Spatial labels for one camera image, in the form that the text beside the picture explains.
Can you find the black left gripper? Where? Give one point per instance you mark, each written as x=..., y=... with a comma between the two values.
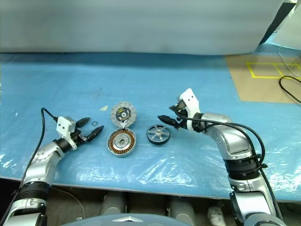
x=77, y=137

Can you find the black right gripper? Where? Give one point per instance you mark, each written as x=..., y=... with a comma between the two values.
x=182, y=121

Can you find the motor housing with copper windings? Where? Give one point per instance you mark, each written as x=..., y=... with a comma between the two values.
x=113, y=144

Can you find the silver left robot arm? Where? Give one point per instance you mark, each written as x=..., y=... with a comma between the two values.
x=42, y=160

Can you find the beige tape scrap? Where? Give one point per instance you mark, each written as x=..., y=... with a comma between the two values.
x=104, y=108

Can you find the blue table cover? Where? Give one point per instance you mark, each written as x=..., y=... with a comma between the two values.
x=70, y=82

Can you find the dark grey rounded cylinder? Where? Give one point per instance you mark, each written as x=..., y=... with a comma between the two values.
x=114, y=203
x=182, y=207

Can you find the brown cardboard sheet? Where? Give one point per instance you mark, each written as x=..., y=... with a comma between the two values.
x=258, y=89

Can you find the grey robot torso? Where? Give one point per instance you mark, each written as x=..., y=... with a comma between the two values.
x=94, y=222

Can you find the yellow tape rectangle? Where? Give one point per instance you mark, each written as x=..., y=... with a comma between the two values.
x=268, y=76

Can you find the small white lumpy object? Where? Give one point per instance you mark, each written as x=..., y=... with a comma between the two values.
x=215, y=214

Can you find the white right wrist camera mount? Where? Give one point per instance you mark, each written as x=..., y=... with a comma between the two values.
x=191, y=100

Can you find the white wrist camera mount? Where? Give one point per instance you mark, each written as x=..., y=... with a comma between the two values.
x=64, y=124
x=191, y=100

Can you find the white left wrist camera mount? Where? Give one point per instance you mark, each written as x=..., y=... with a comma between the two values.
x=64, y=124

